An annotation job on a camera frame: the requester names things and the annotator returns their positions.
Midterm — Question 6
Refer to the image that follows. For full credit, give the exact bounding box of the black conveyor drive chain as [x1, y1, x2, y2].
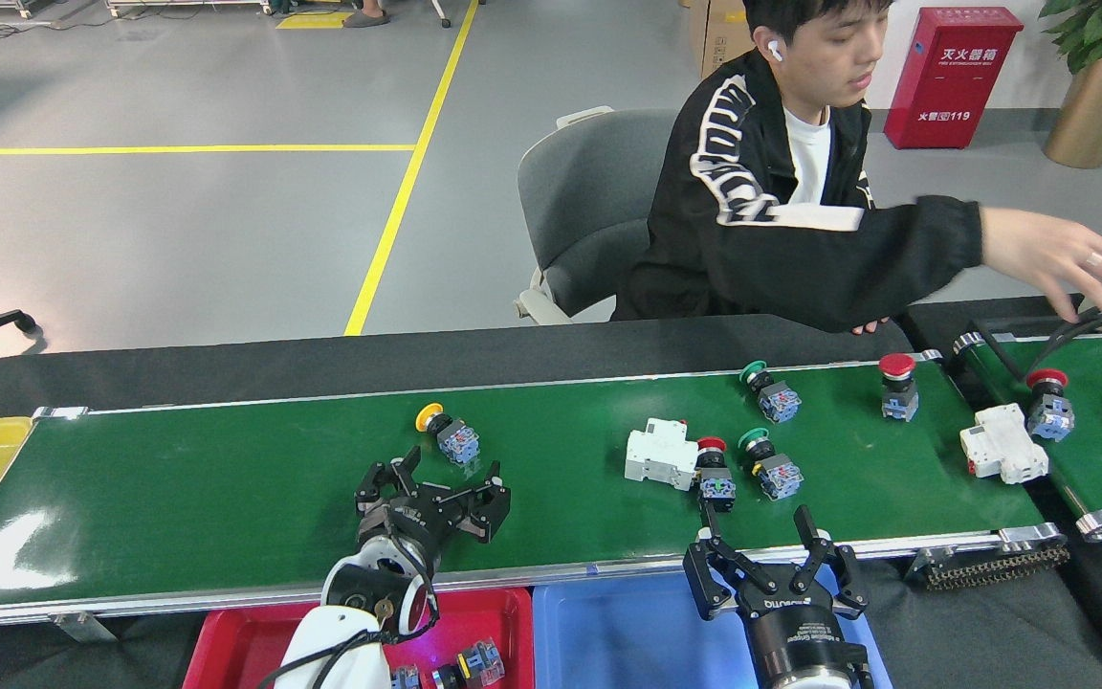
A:
[905, 541, 1071, 591]

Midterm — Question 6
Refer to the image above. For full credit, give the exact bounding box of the yellow push button switch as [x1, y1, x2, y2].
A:
[415, 403, 481, 467]

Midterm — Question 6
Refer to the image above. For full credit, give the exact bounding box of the short green conveyor belt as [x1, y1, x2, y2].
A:
[953, 325, 1102, 545]

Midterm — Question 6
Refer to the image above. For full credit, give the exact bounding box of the person's left hand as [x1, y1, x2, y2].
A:
[980, 206, 1102, 323]

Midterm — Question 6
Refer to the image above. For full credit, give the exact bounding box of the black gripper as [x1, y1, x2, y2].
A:
[685, 503, 870, 678]
[357, 446, 513, 570]

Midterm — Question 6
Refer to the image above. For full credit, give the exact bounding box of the person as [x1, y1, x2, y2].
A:
[611, 0, 1102, 336]

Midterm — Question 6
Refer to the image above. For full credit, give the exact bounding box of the red fire extinguisher box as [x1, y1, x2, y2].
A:
[883, 7, 1025, 150]

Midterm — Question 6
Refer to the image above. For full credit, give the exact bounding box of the black cable bundle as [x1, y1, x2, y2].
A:
[977, 304, 1102, 357]

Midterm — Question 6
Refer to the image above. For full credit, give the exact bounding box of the grey office chair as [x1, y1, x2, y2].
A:
[513, 105, 681, 324]

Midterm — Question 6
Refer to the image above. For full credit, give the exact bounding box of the white circuit breaker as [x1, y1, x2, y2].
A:
[625, 418, 700, 492]
[959, 403, 1050, 485]

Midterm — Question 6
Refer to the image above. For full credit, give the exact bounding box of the brown cardboard box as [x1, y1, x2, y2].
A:
[688, 0, 753, 79]

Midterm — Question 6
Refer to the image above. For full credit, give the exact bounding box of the blue plastic tray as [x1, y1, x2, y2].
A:
[532, 565, 893, 689]

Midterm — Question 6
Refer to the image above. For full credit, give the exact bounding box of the red plastic tray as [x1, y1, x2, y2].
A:
[182, 588, 535, 689]

